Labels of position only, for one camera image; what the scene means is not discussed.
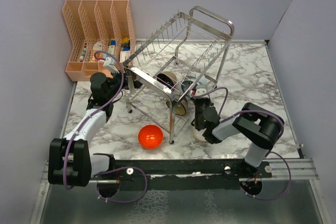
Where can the black bowl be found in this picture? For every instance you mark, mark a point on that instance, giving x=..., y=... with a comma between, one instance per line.
x=169, y=79

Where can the red bowl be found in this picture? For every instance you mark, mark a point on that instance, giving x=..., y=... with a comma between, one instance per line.
x=150, y=136

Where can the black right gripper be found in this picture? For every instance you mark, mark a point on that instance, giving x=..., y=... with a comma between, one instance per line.
x=195, y=99

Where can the blue and white bowl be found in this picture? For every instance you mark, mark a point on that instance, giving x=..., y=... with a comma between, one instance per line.
x=186, y=83

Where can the cream bottle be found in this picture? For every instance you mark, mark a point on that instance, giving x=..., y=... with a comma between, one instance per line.
x=125, y=44

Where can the small green white tube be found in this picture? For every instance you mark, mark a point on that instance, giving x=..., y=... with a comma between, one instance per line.
x=83, y=54

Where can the beige speckled bowl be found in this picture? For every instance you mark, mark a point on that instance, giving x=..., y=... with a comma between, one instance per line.
x=199, y=135

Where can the black aluminium frame rail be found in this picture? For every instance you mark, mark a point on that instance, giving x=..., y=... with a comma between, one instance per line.
x=173, y=174

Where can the steel wire dish rack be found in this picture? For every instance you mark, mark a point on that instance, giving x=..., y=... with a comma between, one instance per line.
x=189, y=44

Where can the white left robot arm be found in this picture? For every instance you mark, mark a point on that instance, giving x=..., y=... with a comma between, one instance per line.
x=81, y=135

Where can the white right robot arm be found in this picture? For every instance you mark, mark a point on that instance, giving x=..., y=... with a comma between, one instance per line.
x=262, y=127

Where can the white blue tube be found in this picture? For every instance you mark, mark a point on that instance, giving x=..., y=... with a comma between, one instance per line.
x=112, y=47

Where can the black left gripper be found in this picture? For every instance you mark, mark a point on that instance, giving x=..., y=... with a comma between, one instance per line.
x=118, y=74

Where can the dark patterned cream-inside bowl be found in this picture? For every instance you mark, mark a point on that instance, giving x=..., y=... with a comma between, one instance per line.
x=182, y=108

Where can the peach plastic file organizer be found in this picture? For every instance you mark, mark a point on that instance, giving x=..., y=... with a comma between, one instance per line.
x=92, y=21

